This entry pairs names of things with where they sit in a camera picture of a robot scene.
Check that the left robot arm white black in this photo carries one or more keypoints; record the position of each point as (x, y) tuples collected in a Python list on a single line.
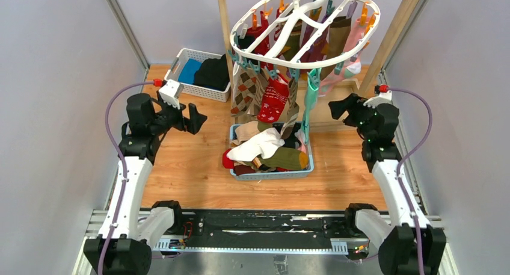
[(124, 244)]

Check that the argyle brown sock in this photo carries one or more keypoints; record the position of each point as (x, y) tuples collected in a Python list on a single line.
[(248, 90)]

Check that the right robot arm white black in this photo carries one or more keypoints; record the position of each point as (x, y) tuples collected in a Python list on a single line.
[(408, 244)]

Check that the mint green sock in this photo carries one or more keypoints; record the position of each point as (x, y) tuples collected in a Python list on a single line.
[(310, 100)]

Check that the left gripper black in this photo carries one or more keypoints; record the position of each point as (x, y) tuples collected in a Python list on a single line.
[(192, 124)]

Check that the red patterned sock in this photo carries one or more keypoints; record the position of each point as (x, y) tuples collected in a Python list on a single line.
[(274, 99)]

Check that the white oval sock hanger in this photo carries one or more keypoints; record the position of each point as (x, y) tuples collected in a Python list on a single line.
[(295, 12)]

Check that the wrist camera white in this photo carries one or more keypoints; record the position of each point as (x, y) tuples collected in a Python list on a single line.
[(170, 90), (381, 98)]

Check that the black mounting base plate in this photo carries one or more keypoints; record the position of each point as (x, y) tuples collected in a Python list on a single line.
[(302, 232)]

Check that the white sock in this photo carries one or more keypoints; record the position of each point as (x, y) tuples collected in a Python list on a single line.
[(264, 144)]

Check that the red sock in basket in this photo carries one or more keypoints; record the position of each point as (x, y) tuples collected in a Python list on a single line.
[(226, 161)]

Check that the black clothes in basket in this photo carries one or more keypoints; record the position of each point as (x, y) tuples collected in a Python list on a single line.
[(213, 74)]

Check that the blue sock basket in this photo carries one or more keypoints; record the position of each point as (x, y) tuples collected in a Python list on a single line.
[(274, 174)]

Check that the wooden rack frame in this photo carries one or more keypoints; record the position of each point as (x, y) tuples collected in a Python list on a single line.
[(388, 44)]

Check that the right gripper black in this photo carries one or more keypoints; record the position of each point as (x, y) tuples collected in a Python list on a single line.
[(353, 103)]

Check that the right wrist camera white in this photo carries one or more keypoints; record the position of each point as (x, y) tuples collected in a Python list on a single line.
[(381, 98)]

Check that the white laundry basket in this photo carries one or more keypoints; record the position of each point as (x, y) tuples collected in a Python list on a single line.
[(176, 69)]

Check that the blue cloth in basket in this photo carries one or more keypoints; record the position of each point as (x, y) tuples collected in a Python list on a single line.
[(188, 71)]

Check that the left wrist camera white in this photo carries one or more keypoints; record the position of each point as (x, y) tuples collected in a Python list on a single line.
[(170, 90)]

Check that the olive green sock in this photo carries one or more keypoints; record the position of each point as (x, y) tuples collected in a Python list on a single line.
[(284, 158)]

